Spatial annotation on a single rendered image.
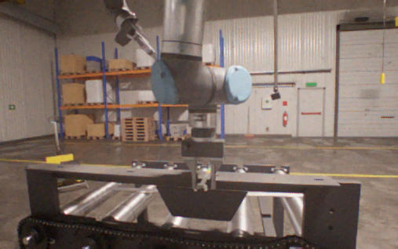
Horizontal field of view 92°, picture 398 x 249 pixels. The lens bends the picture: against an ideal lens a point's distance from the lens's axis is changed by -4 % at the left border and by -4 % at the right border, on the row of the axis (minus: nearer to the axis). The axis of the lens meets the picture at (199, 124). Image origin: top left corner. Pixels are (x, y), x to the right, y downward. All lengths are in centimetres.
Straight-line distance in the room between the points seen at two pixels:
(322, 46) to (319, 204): 1003
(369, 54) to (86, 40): 1369
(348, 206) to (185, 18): 73
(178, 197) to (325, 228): 51
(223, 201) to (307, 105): 945
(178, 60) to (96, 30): 1265
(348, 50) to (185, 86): 1061
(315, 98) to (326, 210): 947
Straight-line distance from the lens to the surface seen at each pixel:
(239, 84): 48
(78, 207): 130
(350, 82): 1077
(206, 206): 80
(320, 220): 83
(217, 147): 60
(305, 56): 1035
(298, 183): 70
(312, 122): 1019
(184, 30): 41
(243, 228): 93
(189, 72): 41
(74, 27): 1397
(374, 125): 1125
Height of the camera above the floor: 140
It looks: 5 degrees down
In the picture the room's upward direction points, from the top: 1 degrees counter-clockwise
